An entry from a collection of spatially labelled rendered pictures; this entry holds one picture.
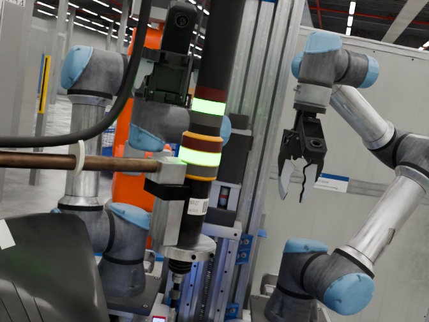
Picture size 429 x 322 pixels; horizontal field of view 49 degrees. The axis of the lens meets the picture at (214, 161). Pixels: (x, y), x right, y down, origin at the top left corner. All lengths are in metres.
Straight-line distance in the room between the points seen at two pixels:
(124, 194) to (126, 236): 3.19
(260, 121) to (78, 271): 0.92
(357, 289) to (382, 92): 1.43
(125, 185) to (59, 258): 3.89
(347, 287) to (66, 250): 0.77
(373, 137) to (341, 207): 1.16
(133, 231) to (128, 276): 0.13
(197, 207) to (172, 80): 0.30
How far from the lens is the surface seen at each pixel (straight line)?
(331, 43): 1.03
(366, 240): 1.26
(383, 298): 2.75
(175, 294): 0.54
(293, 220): 2.44
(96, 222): 1.26
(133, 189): 4.47
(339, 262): 1.23
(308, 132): 0.99
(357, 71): 1.09
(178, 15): 0.76
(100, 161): 0.43
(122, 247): 1.31
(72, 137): 0.42
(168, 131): 0.94
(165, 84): 0.74
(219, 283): 1.43
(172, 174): 0.46
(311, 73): 1.02
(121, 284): 1.34
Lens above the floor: 1.63
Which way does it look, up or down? 8 degrees down
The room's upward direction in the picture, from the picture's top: 10 degrees clockwise
